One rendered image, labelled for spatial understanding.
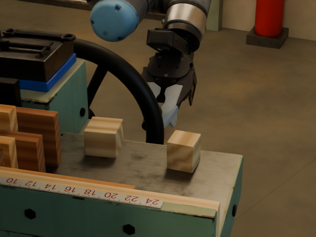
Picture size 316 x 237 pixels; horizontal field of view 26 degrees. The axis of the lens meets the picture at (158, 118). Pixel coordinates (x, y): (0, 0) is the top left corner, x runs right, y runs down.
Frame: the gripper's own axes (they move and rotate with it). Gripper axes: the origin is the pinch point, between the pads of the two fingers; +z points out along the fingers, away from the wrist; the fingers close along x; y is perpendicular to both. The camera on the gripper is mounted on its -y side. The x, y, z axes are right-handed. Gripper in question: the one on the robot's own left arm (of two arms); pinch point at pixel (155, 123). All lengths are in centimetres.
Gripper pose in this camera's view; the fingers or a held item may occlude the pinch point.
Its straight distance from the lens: 110.7
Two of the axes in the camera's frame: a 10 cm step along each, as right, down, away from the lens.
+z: -2.2, 8.4, -5.0
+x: -9.6, -1.0, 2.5
